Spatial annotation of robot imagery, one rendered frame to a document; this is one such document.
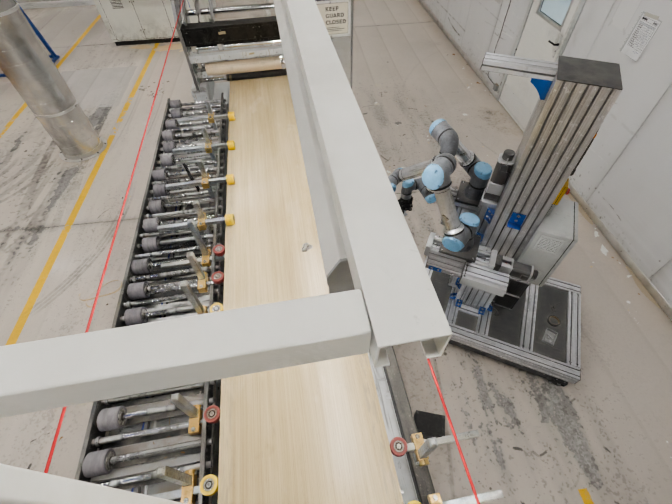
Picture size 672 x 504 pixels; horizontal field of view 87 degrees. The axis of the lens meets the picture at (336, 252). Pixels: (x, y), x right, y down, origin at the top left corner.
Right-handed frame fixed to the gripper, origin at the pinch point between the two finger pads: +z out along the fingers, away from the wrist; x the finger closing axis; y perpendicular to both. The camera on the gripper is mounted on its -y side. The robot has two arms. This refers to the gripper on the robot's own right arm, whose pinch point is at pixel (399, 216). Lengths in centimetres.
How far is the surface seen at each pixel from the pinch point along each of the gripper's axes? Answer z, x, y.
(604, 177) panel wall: 41, 51, 231
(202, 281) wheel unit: -4, -35, -142
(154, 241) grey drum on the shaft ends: -2, 8, -179
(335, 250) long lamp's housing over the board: -155, -147, -71
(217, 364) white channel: -162, -164, -85
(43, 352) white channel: -163, -161, -100
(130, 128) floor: 83, 317, -290
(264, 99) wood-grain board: -7, 183, -91
